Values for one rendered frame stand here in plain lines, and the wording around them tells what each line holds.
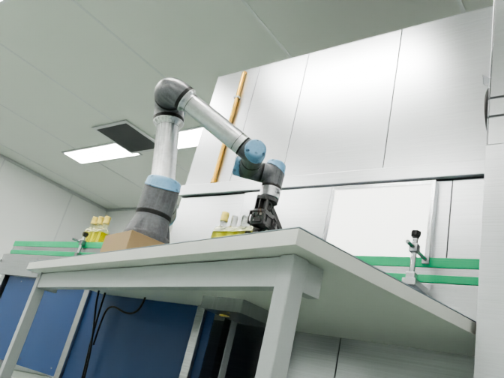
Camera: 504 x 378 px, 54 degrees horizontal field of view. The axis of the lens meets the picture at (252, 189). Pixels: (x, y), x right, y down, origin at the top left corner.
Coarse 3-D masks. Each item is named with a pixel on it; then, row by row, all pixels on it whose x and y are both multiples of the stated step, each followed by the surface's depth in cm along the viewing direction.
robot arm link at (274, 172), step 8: (272, 160) 184; (280, 160) 185; (264, 168) 182; (272, 168) 183; (280, 168) 183; (264, 176) 182; (272, 176) 182; (280, 176) 183; (272, 184) 180; (280, 184) 182
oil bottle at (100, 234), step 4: (108, 216) 272; (104, 220) 271; (108, 220) 271; (104, 224) 270; (108, 224) 271; (100, 228) 269; (104, 228) 269; (96, 232) 268; (100, 232) 266; (104, 232) 268; (108, 232) 270; (96, 236) 267; (100, 236) 266; (104, 236) 268; (96, 240) 265; (100, 240) 265
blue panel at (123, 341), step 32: (0, 320) 266; (64, 320) 233; (128, 320) 207; (160, 320) 196; (192, 320) 186; (0, 352) 252; (32, 352) 236; (96, 352) 210; (128, 352) 199; (160, 352) 189
